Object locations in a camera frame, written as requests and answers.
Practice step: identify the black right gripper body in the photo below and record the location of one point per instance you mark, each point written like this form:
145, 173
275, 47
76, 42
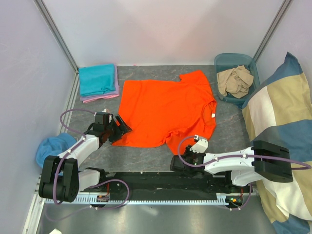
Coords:
188, 154

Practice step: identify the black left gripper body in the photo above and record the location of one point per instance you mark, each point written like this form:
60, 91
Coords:
111, 129

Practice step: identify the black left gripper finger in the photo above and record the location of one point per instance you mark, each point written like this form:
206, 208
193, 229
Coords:
121, 123
118, 132

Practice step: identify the orange t-shirt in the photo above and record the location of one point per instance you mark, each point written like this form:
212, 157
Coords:
167, 112

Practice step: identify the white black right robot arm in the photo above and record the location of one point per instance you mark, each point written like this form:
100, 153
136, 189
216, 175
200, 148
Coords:
262, 160

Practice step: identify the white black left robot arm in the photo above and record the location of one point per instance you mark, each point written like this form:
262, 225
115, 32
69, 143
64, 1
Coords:
61, 180

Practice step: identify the folded pink t-shirt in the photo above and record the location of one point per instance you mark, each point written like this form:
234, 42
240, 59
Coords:
97, 97

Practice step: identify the folded purple t-shirt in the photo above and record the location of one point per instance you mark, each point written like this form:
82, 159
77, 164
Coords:
116, 85

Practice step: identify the folded turquoise t-shirt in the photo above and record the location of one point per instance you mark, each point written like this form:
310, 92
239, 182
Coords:
97, 80

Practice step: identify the crumpled blue cloth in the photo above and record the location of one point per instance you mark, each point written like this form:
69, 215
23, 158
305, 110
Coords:
53, 146

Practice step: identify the crumpled beige t-shirt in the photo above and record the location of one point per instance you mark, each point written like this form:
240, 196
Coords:
235, 81

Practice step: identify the teal plastic bin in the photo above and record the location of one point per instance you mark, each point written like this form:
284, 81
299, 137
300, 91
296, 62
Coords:
227, 61

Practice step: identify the blue beige checkered pillow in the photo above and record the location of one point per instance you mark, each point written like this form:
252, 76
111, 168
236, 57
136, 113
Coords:
279, 111

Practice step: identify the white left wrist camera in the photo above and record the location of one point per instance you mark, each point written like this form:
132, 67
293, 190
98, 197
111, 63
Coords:
103, 115

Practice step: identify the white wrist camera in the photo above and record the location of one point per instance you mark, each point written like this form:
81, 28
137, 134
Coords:
200, 146
103, 115

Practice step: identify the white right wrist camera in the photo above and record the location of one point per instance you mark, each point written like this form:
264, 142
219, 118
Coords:
200, 146

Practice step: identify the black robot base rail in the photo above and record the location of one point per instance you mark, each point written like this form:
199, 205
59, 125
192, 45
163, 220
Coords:
172, 186

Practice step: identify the grey slotted cable duct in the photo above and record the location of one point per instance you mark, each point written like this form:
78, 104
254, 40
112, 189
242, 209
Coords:
94, 199

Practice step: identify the left aluminium frame post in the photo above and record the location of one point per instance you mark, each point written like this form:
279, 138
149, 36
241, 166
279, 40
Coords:
56, 33

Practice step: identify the aluminium frame post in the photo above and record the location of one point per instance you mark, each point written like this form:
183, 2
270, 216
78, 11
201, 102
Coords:
272, 28
56, 33

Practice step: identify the right aluminium frame post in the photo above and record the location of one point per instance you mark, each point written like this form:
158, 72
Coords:
272, 28

